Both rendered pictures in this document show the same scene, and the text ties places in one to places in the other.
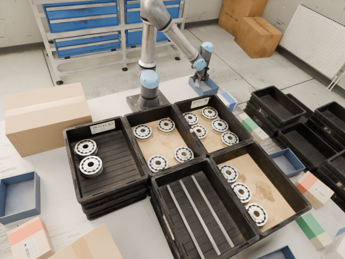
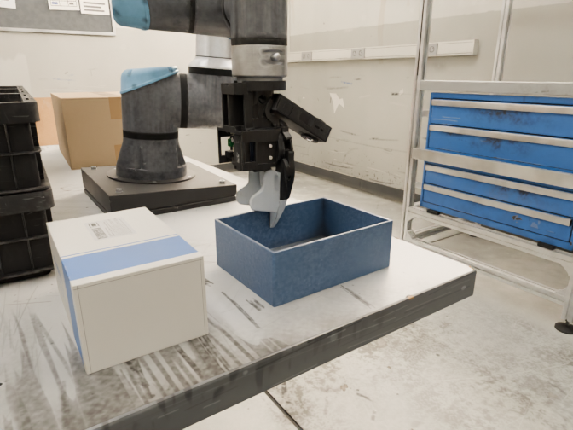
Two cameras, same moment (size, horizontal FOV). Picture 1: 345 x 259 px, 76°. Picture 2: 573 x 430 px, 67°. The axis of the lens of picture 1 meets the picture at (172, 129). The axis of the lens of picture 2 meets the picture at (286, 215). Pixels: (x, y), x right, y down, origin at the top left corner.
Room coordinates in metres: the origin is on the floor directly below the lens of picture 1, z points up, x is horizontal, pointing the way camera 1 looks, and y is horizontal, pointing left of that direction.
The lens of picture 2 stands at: (1.44, -0.75, 0.96)
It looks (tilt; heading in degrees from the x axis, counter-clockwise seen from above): 18 degrees down; 92
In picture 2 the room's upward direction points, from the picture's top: straight up
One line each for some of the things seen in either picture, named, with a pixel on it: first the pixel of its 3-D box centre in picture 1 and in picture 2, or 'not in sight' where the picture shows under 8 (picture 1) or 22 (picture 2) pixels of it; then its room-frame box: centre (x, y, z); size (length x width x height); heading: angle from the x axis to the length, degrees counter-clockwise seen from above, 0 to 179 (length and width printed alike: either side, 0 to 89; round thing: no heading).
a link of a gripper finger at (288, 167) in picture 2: not in sight; (280, 169); (1.42, -0.14, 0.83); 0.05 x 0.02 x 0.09; 127
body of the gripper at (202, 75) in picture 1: (202, 72); (256, 125); (1.38, -0.14, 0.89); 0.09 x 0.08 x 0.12; 37
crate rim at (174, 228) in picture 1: (202, 206); not in sight; (0.38, -0.17, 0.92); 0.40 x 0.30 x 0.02; 33
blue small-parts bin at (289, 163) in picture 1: (281, 165); not in sight; (0.80, -0.68, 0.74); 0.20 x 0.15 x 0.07; 119
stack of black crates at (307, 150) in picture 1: (296, 153); not in sight; (1.27, -1.12, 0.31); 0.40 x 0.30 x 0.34; 36
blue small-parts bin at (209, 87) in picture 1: (203, 85); (303, 242); (1.45, -0.18, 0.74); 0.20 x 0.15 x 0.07; 37
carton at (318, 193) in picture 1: (311, 189); not in sight; (0.66, -0.82, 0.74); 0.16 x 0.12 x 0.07; 45
